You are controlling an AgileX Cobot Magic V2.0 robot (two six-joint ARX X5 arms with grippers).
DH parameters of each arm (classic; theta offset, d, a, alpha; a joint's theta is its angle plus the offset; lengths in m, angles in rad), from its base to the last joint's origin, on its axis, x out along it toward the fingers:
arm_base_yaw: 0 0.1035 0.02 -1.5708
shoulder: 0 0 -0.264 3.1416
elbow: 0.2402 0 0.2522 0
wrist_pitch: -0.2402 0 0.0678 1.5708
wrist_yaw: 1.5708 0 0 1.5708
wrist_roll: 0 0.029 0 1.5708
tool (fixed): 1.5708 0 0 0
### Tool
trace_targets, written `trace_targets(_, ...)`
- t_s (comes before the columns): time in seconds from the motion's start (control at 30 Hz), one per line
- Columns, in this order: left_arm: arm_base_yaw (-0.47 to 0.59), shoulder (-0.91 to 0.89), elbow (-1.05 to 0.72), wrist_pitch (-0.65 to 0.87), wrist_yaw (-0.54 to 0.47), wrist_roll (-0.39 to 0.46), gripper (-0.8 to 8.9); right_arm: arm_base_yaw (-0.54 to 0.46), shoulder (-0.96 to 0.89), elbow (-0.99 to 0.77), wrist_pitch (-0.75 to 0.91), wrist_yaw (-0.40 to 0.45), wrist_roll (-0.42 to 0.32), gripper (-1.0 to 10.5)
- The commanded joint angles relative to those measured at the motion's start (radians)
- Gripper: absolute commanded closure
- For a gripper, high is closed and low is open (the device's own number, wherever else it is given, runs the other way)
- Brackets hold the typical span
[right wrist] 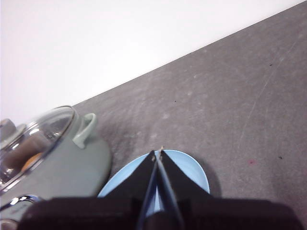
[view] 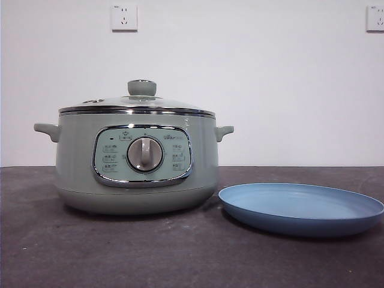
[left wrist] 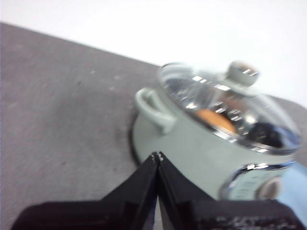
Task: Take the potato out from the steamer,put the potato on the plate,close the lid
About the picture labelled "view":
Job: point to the white wall socket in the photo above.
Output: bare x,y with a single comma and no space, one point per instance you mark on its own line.
124,18
376,19

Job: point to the blue round plate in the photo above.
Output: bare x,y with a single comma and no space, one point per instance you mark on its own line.
300,207

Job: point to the glass lid with green knob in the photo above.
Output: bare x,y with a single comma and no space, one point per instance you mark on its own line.
142,88

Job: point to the pale green electric steamer pot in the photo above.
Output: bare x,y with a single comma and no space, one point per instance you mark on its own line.
75,156

